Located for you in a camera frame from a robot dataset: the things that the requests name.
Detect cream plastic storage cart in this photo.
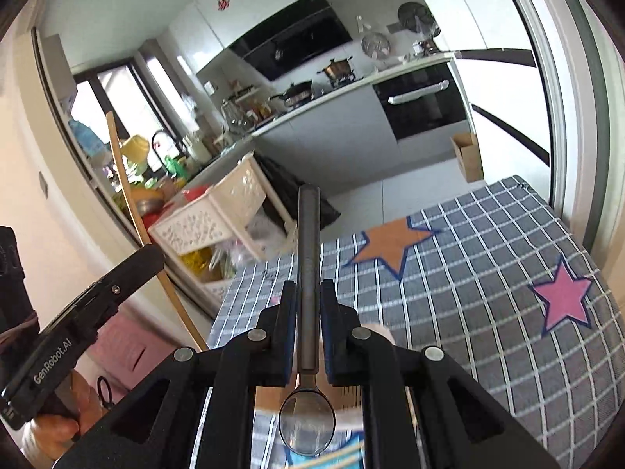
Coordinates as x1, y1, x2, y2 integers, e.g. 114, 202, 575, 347
147, 151, 299, 304

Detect dark handled steel spoon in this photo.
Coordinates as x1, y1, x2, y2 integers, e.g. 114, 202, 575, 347
279, 184, 336, 457

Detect grey checked star tablecloth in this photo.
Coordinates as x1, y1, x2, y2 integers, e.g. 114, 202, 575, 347
186, 175, 625, 469

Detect black built-in oven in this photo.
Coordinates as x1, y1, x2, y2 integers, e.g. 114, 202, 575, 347
373, 63, 466, 141

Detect left human hand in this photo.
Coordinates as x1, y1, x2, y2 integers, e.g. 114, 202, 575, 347
19, 369, 106, 462

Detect cardboard box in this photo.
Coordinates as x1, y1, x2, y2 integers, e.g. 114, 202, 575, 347
451, 131, 484, 183

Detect copper cooking pot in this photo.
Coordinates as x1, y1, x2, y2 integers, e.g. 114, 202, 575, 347
318, 57, 354, 85

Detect pink folded stool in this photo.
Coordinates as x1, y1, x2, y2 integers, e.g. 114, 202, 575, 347
88, 312, 175, 390

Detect black wok pan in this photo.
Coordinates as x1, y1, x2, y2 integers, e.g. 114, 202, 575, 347
269, 79, 314, 109

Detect black range hood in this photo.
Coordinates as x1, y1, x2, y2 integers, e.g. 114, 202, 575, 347
229, 0, 352, 81

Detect long wooden stick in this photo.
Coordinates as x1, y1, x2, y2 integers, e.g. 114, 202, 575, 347
106, 111, 208, 351

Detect stacked metal bowls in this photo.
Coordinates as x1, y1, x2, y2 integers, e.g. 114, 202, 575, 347
131, 188, 165, 217

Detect black kitchen faucet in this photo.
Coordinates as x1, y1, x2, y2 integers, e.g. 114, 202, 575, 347
150, 129, 181, 162

